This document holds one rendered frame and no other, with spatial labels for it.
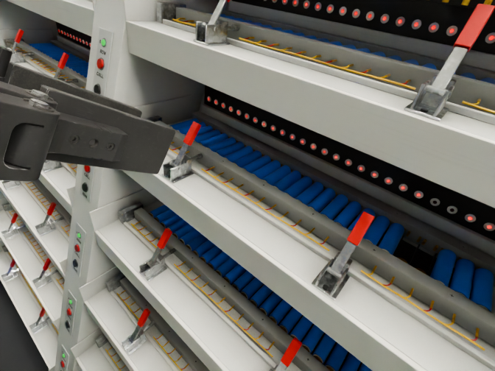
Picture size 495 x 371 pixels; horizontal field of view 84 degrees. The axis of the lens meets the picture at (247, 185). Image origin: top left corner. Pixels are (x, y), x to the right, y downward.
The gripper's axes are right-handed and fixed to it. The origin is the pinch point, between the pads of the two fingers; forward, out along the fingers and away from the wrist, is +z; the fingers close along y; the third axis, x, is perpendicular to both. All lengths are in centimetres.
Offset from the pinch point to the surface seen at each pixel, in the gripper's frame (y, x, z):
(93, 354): -28, -64, 35
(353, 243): 12.4, -2.3, 21.9
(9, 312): -82, -99, 41
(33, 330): -57, -83, 37
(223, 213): -3.4, -8.0, 22.2
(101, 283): -30, -42, 31
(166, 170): -15.1, -7.3, 21.3
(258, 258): 4.3, -9.7, 21.1
